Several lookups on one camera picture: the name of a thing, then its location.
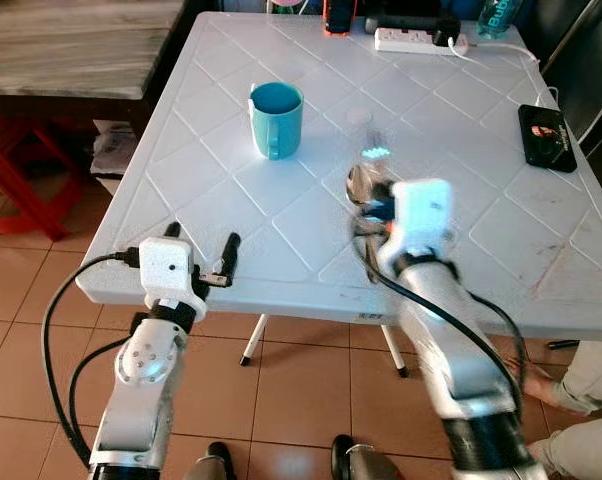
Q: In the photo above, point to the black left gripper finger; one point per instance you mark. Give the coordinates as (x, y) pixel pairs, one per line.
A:
(231, 255)
(173, 232)

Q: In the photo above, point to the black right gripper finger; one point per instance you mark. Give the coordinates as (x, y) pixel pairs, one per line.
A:
(364, 185)

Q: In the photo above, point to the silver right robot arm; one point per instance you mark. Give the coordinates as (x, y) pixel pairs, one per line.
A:
(451, 350)

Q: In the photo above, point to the clear drinking glass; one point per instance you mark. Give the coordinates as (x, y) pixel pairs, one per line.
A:
(369, 140)

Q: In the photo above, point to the teal mug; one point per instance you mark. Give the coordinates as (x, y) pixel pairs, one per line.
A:
(279, 125)

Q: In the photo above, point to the white power strip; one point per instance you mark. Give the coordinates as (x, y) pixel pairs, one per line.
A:
(406, 40)

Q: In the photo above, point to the red plastic stool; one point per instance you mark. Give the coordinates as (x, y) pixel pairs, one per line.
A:
(21, 165)

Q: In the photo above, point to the orange cased phone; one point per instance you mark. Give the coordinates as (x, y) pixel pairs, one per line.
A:
(340, 18)

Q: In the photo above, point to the black plug adapter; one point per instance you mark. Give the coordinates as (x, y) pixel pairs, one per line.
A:
(448, 32)

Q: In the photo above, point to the black rectangular device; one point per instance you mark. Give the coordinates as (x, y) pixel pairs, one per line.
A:
(546, 140)

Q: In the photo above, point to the grey robot left leg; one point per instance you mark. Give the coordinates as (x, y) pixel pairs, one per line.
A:
(211, 465)

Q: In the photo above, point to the grey robot leg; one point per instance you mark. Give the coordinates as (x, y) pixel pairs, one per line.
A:
(211, 465)
(366, 465)

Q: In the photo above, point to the grey top dark wooden table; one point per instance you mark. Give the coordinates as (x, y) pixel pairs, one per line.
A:
(71, 45)

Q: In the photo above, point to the teal water bottle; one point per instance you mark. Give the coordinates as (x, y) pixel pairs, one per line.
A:
(498, 18)

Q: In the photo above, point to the person leg beige trousers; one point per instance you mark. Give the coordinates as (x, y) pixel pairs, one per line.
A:
(581, 450)
(591, 380)

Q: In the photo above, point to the black chair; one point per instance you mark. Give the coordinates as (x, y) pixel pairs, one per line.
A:
(586, 70)

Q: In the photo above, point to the grey robot right leg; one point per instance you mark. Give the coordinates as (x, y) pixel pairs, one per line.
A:
(366, 465)

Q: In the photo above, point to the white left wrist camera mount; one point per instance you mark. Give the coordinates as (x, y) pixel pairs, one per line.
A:
(166, 270)

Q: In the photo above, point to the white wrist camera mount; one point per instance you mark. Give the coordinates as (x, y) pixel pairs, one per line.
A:
(423, 215)
(166, 270)

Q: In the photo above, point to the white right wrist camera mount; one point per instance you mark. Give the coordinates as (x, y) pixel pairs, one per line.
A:
(423, 215)

